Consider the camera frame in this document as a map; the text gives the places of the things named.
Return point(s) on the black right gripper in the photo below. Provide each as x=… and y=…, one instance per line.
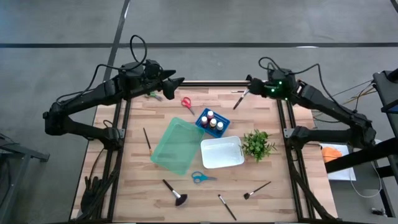
x=278, y=85

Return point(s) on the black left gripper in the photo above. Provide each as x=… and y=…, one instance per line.
x=154, y=73

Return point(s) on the red paint bottle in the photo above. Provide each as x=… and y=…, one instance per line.
x=204, y=120
x=210, y=114

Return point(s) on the dark paint bottle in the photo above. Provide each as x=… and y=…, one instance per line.
x=219, y=126

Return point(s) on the yellow paint bottle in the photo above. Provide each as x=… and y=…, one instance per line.
x=213, y=123

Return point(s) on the thin paint brush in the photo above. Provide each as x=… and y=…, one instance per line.
x=147, y=140
x=227, y=207

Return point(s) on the large black fan brush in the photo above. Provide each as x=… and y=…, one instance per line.
x=181, y=200

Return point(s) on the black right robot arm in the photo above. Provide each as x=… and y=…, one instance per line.
x=326, y=105

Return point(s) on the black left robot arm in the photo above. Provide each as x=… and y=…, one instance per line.
x=87, y=96

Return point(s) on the short paint brush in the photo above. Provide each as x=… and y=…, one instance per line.
x=236, y=91

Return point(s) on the blue slotted plastic basket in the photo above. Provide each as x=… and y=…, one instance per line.
x=224, y=122

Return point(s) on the artificial green plant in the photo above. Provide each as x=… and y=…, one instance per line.
x=256, y=144

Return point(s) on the teal translucent plastic bin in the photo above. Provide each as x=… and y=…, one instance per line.
x=177, y=146

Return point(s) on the white plastic bin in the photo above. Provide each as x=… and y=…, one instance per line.
x=222, y=152

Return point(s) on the orange cloth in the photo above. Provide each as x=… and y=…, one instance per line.
x=331, y=154

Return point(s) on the small black fan brush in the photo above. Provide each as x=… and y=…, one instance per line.
x=247, y=196

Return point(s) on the white paper sheet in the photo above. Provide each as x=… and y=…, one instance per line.
x=342, y=174

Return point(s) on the black equipment stand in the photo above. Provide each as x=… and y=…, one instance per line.
x=385, y=90

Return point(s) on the grey metal stand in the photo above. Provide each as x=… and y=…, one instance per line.
x=18, y=152

